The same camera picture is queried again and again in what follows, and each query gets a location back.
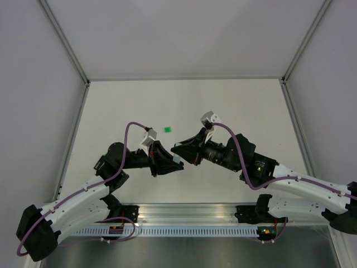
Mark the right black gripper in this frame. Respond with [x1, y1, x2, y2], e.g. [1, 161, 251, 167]
[172, 127, 239, 173]

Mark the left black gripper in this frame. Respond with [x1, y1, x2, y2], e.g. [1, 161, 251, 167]
[120, 140, 184, 177]

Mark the light green highlighter pen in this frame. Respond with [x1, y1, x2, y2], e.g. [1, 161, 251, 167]
[172, 154, 182, 164]

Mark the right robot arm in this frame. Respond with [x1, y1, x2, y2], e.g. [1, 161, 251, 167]
[171, 128, 356, 235]

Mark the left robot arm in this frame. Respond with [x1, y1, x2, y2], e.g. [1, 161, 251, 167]
[16, 141, 184, 262]

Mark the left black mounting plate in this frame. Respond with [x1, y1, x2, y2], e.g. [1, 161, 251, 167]
[119, 205, 139, 223]

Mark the black mounting plate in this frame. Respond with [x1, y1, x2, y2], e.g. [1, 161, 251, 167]
[234, 205, 285, 224]
[119, 205, 139, 223]

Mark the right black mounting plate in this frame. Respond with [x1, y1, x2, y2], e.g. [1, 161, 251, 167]
[234, 205, 285, 224]

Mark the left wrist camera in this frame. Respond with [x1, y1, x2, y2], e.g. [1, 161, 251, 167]
[139, 128, 157, 155]

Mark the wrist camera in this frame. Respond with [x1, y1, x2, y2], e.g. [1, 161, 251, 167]
[139, 128, 157, 155]
[200, 111, 221, 142]

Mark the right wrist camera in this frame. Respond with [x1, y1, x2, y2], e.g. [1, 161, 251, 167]
[200, 111, 221, 142]

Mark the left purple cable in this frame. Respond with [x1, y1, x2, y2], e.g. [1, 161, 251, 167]
[16, 122, 151, 256]

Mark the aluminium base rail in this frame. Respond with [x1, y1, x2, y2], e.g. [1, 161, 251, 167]
[40, 203, 342, 226]

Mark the white slotted cable duct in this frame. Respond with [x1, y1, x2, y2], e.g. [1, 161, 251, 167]
[72, 225, 258, 238]

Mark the right aluminium frame post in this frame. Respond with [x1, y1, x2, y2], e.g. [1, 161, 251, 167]
[279, 0, 334, 176]

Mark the aluminium frame post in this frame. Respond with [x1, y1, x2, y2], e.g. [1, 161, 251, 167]
[279, 0, 334, 176]
[37, 0, 90, 201]

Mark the left aluminium frame post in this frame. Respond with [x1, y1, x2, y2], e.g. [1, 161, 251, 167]
[37, 0, 90, 201]

